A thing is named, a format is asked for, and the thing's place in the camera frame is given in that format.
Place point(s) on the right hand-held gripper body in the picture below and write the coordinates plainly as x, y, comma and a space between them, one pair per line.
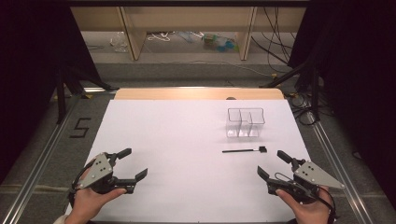
314, 177

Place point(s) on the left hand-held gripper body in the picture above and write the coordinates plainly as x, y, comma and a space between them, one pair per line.
99, 169

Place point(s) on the thin black brush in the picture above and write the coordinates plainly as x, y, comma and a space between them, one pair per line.
239, 151

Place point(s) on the clear plastic organizer box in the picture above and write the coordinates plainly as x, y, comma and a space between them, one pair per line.
246, 121

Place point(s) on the person's right hand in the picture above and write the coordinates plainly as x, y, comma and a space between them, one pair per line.
306, 210

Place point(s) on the person's left hand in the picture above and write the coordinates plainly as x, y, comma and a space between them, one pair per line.
90, 202

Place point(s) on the white table mat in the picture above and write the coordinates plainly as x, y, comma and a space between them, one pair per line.
186, 140

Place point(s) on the black tripod stand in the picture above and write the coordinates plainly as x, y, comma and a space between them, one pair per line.
311, 77

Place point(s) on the light wooden table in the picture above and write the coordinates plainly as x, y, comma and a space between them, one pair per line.
193, 93

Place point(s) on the black curtain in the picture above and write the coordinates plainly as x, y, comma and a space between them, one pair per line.
28, 77
358, 77

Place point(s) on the clear plastic bag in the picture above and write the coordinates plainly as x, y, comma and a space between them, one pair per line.
119, 42

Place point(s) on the colourful plastic packet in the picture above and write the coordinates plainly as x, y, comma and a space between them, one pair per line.
219, 43

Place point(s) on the light wooden shelf unit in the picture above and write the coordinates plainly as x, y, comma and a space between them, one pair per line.
186, 18

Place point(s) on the long metal floor rail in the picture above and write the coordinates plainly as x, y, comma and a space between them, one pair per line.
339, 168
34, 183

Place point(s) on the short metal floor rail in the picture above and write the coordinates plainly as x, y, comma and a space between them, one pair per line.
99, 90

